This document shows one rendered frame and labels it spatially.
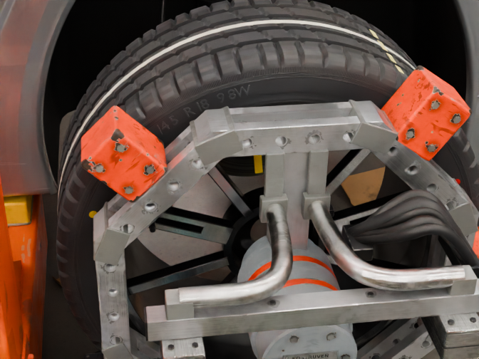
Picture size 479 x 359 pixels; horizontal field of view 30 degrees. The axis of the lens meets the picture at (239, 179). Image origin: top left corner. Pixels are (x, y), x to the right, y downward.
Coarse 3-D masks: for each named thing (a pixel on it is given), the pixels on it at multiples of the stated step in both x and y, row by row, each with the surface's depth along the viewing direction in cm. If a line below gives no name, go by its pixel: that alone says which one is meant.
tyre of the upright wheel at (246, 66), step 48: (240, 0) 135; (288, 0) 135; (144, 48) 132; (192, 48) 124; (240, 48) 121; (288, 48) 120; (336, 48) 122; (384, 48) 131; (96, 96) 133; (144, 96) 120; (192, 96) 119; (240, 96) 120; (288, 96) 121; (336, 96) 122; (384, 96) 123; (96, 192) 125; (96, 288) 134; (96, 336) 139
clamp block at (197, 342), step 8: (160, 344) 106; (168, 344) 104; (176, 344) 104; (184, 344) 104; (192, 344) 104; (200, 344) 104; (160, 352) 107; (168, 352) 103; (176, 352) 103; (184, 352) 103; (192, 352) 103; (200, 352) 103
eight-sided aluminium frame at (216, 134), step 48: (192, 144) 114; (240, 144) 114; (288, 144) 115; (336, 144) 116; (384, 144) 117; (432, 192) 123; (96, 240) 119; (432, 240) 135; (144, 336) 137; (384, 336) 143
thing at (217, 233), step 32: (352, 160) 131; (224, 192) 131; (256, 192) 136; (384, 192) 158; (160, 224) 132; (192, 224) 133; (224, 224) 134; (128, 256) 147; (224, 256) 137; (384, 256) 153; (416, 256) 143; (128, 288) 137; (160, 288) 154; (352, 288) 156; (224, 352) 150
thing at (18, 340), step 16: (0, 192) 120; (0, 208) 119; (0, 224) 118; (0, 240) 117; (0, 256) 116; (0, 272) 115; (0, 288) 114; (16, 288) 131; (0, 304) 114; (16, 304) 130; (0, 320) 115; (16, 320) 129; (0, 336) 116; (16, 336) 128; (0, 352) 118; (16, 352) 126
